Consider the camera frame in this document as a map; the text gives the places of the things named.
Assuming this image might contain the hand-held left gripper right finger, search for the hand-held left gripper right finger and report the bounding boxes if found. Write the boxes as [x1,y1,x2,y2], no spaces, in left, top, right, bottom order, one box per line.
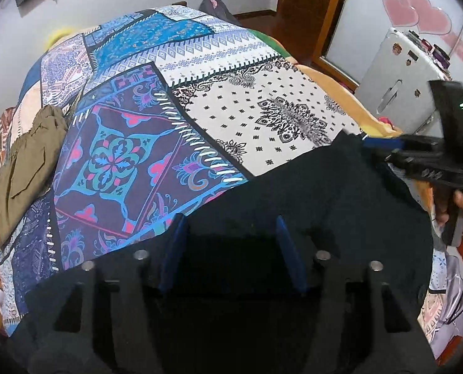
[275,214,438,374]

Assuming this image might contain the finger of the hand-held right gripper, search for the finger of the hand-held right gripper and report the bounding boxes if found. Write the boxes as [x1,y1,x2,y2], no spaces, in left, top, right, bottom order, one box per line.
[362,134,405,149]
[383,150,415,178]

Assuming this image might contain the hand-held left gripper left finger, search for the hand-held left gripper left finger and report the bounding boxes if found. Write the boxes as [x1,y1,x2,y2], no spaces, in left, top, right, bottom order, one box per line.
[29,214,189,374]

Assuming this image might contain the black pants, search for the black pants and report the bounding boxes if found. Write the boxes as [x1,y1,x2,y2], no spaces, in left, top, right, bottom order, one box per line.
[9,130,435,374]

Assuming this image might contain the olive green pants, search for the olive green pants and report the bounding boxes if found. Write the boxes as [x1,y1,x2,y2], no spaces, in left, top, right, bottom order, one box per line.
[0,105,69,248]

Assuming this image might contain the orange bed sheet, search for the orange bed sheet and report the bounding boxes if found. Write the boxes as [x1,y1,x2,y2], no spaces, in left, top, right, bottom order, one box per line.
[251,29,403,138]

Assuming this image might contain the row of small cosmetic jars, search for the row of small cosmetic jars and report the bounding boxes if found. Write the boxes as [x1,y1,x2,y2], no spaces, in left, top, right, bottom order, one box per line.
[407,29,451,71]

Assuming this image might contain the grey patterned cloth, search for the grey patterned cloth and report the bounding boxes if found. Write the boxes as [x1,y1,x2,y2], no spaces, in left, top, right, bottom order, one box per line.
[418,249,463,355]

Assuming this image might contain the brown wooden door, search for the brown wooden door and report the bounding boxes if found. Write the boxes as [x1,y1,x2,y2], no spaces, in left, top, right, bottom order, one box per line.
[276,0,353,69]

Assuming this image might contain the patchwork printed blanket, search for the patchwork printed blanket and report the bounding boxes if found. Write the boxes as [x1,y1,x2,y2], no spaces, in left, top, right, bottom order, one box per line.
[0,6,372,338]

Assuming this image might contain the dark bag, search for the dark bag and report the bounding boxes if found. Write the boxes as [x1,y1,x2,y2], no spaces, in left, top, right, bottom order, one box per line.
[198,0,241,24]

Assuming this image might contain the yellow pillow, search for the yellow pillow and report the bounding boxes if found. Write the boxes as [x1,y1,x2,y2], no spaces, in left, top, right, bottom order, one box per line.
[45,27,73,46]

